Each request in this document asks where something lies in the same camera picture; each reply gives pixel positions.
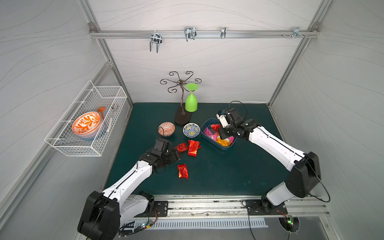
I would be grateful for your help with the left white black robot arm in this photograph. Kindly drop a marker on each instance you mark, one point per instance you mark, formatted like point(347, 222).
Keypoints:
point(109, 213)

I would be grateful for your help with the white wire wall basket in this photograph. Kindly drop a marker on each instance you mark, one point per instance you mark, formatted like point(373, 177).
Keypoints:
point(89, 99)

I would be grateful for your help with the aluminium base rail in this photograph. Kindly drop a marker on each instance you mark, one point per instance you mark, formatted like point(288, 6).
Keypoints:
point(233, 206)

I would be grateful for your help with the dark cup stand with rod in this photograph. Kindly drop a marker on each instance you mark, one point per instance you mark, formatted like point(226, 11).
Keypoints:
point(182, 116)

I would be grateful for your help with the large red tea bag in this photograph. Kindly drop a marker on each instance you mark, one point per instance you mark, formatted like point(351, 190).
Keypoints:
point(193, 148)

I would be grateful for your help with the metal hook right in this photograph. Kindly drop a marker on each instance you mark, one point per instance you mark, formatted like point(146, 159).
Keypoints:
point(296, 34)

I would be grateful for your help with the pink tea bag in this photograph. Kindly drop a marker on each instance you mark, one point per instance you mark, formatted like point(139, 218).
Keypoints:
point(231, 139)
point(209, 134)

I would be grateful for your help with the yellow tea bag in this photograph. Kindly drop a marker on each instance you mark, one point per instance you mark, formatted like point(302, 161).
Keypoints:
point(223, 142)

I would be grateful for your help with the orange spoon in basket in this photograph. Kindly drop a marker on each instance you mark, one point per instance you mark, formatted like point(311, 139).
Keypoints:
point(101, 111)

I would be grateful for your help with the aluminium top rail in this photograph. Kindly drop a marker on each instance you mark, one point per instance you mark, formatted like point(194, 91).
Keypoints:
point(201, 34)

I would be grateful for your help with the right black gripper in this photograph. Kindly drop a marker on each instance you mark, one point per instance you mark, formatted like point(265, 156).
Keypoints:
point(226, 132)

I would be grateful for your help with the green plastic goblet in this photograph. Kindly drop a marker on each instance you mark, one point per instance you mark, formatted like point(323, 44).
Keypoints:
point(191, 104)

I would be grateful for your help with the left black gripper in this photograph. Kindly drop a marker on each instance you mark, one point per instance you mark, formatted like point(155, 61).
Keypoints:
point(169, 155)

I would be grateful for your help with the metal double hook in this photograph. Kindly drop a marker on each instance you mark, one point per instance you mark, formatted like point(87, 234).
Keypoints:
point(156, 40)

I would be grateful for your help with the blue plastic storage box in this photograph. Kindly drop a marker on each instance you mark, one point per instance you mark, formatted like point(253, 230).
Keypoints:
point(207, 124)

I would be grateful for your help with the red tea bag front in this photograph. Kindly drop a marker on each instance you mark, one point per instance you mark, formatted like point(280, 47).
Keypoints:
point(183, 171)

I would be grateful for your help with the blue patterned small bowl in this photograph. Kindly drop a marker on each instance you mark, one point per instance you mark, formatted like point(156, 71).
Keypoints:
point(191, 130)

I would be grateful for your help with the orange white bowl in basket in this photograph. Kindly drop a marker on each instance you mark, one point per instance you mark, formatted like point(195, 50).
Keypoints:
point(87, 125)

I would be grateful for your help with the small red tea bag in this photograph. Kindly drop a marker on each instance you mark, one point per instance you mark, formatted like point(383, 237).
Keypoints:
point(182, 147)

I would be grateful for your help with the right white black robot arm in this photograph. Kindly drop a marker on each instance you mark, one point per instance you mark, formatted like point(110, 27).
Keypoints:
point(304, 168)

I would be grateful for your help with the orange patterned ceramic bowl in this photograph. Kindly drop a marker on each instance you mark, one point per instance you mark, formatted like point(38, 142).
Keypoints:
point(166, 129)

